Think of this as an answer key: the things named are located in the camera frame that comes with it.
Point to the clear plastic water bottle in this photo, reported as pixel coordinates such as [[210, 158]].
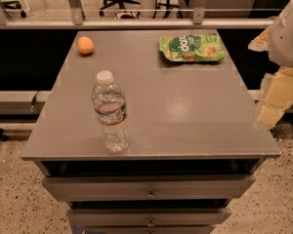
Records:
[[109, 103]]

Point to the grey drawer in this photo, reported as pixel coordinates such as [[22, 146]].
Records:
[[148, 217], [135, 188]]

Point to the metal railing frame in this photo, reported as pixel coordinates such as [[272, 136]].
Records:
[[88, 14]]

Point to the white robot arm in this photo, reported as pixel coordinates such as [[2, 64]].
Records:
[[281, 40]]

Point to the grey drawer cabinet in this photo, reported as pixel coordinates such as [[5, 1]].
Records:
[[184, 120]]

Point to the upper grey drawer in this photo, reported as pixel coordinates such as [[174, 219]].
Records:
[[135, 188]]

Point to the lower grey drawer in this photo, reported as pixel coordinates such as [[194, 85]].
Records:
[[148, 217]]

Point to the green rice chip bag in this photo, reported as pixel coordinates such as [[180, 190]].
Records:
[[192, 48]]

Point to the orange fruit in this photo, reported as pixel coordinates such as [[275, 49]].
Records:
[[85, 45]]

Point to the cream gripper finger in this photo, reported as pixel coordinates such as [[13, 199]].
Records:
[[261, 42], [275, 97]]

